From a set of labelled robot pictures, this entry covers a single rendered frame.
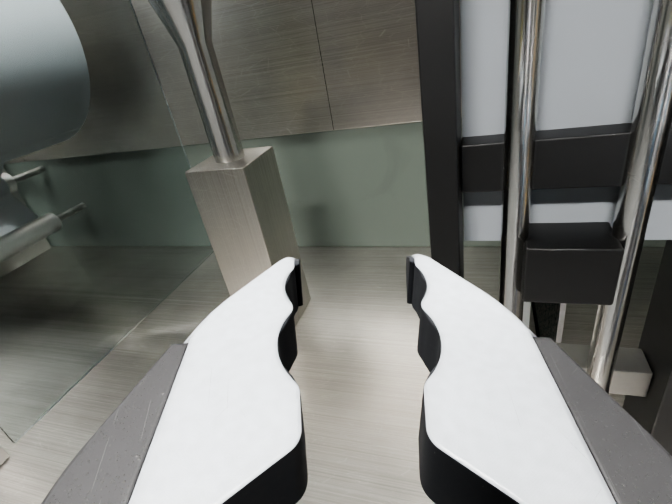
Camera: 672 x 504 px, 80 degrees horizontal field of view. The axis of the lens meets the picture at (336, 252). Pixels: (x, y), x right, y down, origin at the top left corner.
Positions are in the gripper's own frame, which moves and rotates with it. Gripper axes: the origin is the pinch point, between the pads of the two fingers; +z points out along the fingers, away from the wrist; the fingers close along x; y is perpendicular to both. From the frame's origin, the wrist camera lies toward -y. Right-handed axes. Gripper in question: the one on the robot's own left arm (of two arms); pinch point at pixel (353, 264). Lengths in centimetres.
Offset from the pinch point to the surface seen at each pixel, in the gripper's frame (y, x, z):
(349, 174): 18, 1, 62
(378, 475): 33.6, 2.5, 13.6
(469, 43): -5.5, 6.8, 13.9
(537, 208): 4.0, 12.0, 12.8
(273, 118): 8, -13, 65
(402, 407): 33.1, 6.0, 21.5
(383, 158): 15, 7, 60
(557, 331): 21.6, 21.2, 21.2
